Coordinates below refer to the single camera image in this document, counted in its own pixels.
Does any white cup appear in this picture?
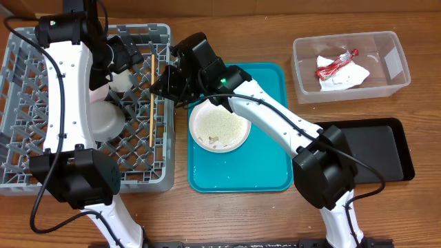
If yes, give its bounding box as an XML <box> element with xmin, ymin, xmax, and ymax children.
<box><xmin>108</xmin><ymin>70</ymin><xmax>133</xmax><ymax>93</ymax></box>

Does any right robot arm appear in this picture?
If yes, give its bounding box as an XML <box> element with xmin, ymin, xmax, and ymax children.
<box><xmin>150</xmin><ymin>32</ymin><xmax>364</xmax><ymax>247</ymax></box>

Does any large white plate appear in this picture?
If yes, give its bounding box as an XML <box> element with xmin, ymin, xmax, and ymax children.
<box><xmin>189</xmin><ymin>100</ymin><xmax>252</xmax><ymax>153</ymax></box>

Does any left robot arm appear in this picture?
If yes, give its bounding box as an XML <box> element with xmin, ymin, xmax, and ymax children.
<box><xmin>29</xmin><ymin>1</ymin><xmax>147</xmax><ymax>247</ymax></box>

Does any small pink plate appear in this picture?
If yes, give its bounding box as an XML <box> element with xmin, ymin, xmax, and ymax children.
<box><xmin>89</xmin><ymin>84</ymin><xmax>110</xmax><ymax>103</ymax></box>

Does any wooden chopstick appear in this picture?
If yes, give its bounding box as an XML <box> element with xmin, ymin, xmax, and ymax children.
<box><xmin>149</xmin><ymin>54</ymin><xmax>155</xmax><ymax>148</ymax></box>

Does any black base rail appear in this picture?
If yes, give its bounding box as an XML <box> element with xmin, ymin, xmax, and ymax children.
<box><xmin>151</xmin><ymin>238</ymin><xmax>395</xmax><ymax>248</ymax></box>

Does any grey bowl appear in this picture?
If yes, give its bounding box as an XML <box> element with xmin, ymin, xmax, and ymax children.
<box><xmin>90</xmin><ymin>101</ymin><xmax>125</xmax><ymax>142</ymax></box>

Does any white napkin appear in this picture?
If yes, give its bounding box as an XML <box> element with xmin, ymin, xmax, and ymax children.
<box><xmin>319</xmin><ymin>61</ymin><xmax>370</xmax><ymax>92</ymax></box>

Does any red snack wrapper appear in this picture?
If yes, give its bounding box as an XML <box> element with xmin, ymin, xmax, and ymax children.
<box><xmin>316</xmin><ymin>49</ymin><xmax>359</xmax><ymax>81</ymax></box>

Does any grey plastic dish rack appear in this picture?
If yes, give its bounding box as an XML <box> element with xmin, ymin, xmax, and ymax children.
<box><xmin>1</xmin><ymin>23</ymin><xmax>176</xmax><ymax>196</ymax></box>

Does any teal plastic tray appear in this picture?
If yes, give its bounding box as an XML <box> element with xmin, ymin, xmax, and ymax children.
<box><xmin>186</xmin><ymin>62</ymin><xmax>294</xmax><ymax>194</ymax></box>

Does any clear plastic bin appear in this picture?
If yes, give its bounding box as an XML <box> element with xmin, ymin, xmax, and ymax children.
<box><xmin>291</xmin><ymin>31</ymin><xmax>411</xmax><ymax>104</ymax></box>

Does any black plastic tray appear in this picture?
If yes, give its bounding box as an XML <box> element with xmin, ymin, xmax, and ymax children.
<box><xmin>317</xmin><ymin>118</ymin><xmax>415</xmax><ymax>182</ymax></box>

